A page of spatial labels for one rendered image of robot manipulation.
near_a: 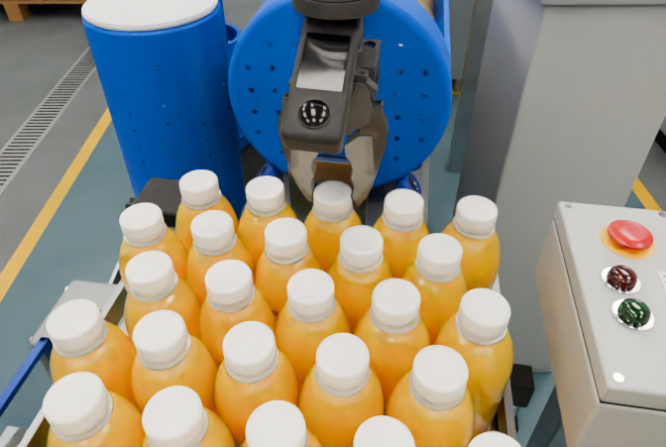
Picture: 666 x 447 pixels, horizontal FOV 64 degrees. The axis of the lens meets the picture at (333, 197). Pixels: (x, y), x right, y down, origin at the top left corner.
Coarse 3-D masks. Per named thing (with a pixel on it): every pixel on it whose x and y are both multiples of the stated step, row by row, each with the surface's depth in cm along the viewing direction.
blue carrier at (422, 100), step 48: (288, 0) 60; (384, 0) 58; (240, 48) 64; (288, 48) 63; (384, 48) 61; (432, 48) 61; (240, 96) 68; (384, 96) 65; (432, 96) 64; (432, 144) 68
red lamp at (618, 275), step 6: (612, 270) 43; (618, 270) 42; (624, 270) 42; (630, 270) 42; (612, 276) 42; (618, 276) 42; (624, 276) 42; (630, 276) 42; (636, 276) 42; (612, 282) 42; (618, 282) 42; (624, 282) 42; (630, 282) 42; (636, 282) 42; (624, 288) 42; (630, 288) 42
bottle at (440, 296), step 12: (408, 276) 49; (420, 276) 48; (432, 276) 47; (456, 276) 47; (420, 288) 48; (432, 288) 47; (444, 288) 47; (456, 288) 48; (420, 300) 48; (432, 300) 47; (444, 300) 47; (456, 300) 48; (420, 312) 48; (432, 312) 48; (444, 312) 48; (432, 324) 49; (432, 336) 50
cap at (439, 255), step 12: (432, 240) 48; (444, 240) 48; (456, 240) 48; (420, 252) 47; (432, 252) 47; (444, 252) 47; (456, 252) 47; (420, 264) 47; (432, 264) 46; (444, 264) 46; (456, 264) 46; (444, 276) 47
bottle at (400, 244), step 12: (384, 216) 53; (384, 228) 53; (396, 228) 52; (408, 228) 52; (420, 228) 53; (384, 240) 53; (396, 240) 52; (408, 240) 52; (420, 240) 53; (384, 252) 53; (396, 252) 53; (408, 252) 53; (396, 264) 53; (408, 264) 53; (396, 276) 54
